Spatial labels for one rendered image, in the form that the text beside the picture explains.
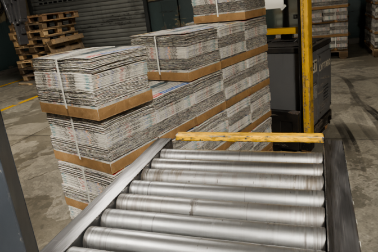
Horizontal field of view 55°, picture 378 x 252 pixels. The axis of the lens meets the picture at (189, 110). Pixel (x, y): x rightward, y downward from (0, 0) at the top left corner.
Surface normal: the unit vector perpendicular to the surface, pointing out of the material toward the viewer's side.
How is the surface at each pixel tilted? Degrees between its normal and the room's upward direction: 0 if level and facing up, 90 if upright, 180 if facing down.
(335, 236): 0
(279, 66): 90
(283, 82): 90
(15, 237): 90
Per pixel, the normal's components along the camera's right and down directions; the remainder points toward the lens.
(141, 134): 0.80, 0.09
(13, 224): 0.31, 0.24
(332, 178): -0.11, -0.95
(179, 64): -0.60, 0.29
